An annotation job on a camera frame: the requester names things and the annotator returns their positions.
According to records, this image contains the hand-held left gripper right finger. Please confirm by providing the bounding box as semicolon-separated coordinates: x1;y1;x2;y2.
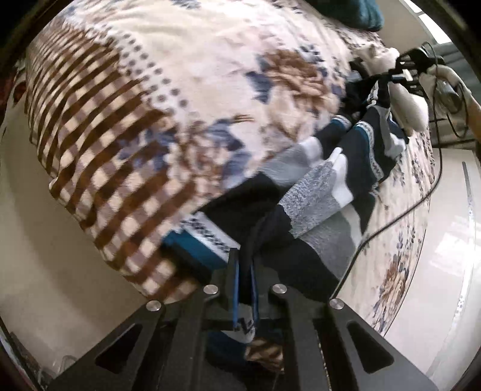
249;261;440;391

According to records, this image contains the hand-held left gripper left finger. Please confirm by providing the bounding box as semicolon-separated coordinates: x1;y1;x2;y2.
47;247;243;391

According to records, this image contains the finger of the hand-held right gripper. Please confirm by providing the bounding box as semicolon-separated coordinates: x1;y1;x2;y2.
361;67;412;85

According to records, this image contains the navy grey teal striped sweater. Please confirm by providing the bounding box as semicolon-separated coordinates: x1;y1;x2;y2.
161;75;410;362

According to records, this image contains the person's right forearm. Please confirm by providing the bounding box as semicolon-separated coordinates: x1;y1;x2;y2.
424;64;481;141

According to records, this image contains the teal cushion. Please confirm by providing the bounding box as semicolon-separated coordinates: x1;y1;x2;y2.
308;0;384;31

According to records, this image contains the floral checked printed blanket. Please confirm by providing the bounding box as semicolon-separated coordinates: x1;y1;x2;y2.
8;0;433;335

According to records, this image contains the black cable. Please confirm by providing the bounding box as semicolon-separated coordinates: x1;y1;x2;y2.
332;86;468;297

